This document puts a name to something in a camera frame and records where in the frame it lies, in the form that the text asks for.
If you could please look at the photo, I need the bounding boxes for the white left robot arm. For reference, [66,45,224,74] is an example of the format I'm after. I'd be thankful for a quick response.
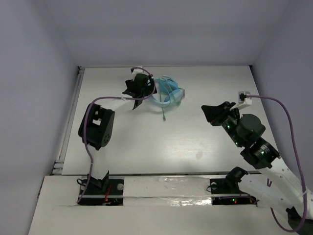
[79,73,156,193]

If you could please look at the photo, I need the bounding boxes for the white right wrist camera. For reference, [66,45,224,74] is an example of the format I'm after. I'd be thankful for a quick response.
[230,91,252,110]

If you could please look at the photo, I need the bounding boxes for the light blue headphones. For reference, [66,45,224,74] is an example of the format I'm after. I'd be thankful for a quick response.
[148,75,185,108]

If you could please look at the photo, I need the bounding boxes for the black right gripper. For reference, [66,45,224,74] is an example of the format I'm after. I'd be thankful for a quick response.
[201,101,243,147]

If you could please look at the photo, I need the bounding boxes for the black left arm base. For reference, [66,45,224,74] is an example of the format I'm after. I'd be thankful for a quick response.
[76,173,124,206]

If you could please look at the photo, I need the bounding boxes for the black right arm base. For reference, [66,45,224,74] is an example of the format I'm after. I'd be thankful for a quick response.
[206,167,259,206]

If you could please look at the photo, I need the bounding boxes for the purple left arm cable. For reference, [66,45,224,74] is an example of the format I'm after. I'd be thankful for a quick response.
[77,66,158,204]

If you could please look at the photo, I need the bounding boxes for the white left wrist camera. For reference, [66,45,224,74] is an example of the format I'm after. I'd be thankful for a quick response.
[131,66,145,74]

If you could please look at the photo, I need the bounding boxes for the white front platform board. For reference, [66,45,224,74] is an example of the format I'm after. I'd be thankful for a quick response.
[29,176,283,235]

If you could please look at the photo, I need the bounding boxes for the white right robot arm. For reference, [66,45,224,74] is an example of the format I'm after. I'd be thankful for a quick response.
[201,102,313,235]

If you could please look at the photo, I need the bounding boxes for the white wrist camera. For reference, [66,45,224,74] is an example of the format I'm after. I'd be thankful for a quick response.
[131,66,145,74]
[230,91,252,110]

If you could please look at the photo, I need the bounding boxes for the aluminium rail left side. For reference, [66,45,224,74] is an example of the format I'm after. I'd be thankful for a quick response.
[50,66,85,175]

